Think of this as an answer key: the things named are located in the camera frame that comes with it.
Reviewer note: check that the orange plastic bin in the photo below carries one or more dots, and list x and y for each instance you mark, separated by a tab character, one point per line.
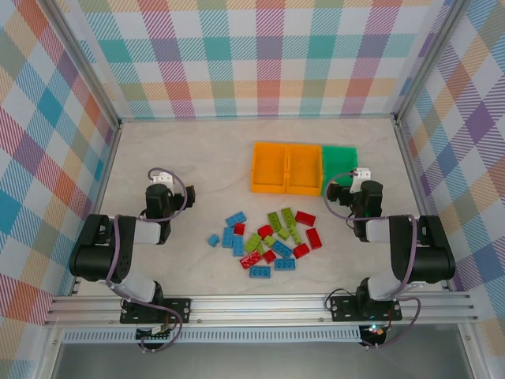
304	167
268	166

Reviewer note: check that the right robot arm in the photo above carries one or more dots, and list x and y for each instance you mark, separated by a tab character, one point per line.
426	256

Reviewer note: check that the small blue lego brick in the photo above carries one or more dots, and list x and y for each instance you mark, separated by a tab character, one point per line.
214	240

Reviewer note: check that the small red lego brick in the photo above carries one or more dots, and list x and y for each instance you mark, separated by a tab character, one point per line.
239	229
269	256

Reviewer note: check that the small green lego brick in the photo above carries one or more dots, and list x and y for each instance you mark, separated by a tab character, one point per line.
283	235
269	241

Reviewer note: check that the small black electronics board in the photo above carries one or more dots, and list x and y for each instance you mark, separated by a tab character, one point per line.
375	333
155	333

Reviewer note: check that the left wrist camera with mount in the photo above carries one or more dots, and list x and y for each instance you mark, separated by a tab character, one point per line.
162	177

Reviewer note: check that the aluminium side rail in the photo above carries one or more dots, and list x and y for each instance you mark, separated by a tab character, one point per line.
98	197
421	197

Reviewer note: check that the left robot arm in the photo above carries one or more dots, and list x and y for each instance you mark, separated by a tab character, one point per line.
98	252

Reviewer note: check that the green plastic bin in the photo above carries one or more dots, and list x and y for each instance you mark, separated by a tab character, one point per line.
339	160

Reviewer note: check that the aluminium frame post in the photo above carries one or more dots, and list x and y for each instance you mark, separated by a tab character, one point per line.
428	59
94	67

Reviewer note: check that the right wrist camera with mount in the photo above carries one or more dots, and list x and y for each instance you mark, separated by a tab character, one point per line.
361	175

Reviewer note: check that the aluminium frame leg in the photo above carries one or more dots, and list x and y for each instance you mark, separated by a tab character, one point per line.
49	355
471	351

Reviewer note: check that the aluminium front rail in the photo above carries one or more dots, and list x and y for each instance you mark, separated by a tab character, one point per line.
256	308

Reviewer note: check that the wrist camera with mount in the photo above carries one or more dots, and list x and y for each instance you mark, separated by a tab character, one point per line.
162	177
361	175

